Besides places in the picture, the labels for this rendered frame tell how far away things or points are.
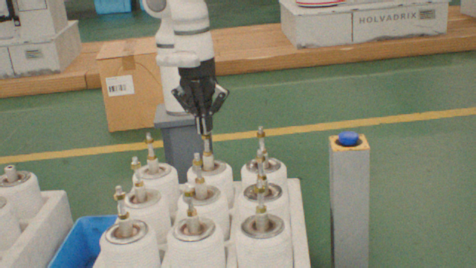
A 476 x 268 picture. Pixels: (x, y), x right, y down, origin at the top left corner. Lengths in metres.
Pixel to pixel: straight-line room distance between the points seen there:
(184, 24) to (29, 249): 0.55
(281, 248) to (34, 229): 0.54
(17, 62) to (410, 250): 2.24
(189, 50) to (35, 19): 2.01
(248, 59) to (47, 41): 1.03
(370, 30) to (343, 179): 1.93
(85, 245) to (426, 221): 0.84
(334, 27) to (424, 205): 1.56
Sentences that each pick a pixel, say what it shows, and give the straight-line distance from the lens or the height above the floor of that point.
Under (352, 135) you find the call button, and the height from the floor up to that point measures 0.33.
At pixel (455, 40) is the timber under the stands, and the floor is 0.06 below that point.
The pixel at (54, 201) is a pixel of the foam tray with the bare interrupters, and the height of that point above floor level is 0.18.
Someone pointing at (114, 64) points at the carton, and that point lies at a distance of 2.07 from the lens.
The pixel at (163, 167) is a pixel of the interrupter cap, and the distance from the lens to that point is 1.15.
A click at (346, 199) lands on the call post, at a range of 1.07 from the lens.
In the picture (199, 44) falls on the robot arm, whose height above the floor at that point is 0.53.
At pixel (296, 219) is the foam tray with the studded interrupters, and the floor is 0.18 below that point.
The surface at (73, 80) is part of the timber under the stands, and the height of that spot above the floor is 0.06.
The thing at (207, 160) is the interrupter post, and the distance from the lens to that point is 1.10.
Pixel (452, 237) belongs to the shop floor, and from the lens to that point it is 1.36.
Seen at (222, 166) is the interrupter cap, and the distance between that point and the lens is 1.11.
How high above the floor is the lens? 0.73
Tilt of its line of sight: 22 degrees down
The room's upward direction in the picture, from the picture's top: 5 degrees counter-clockwise
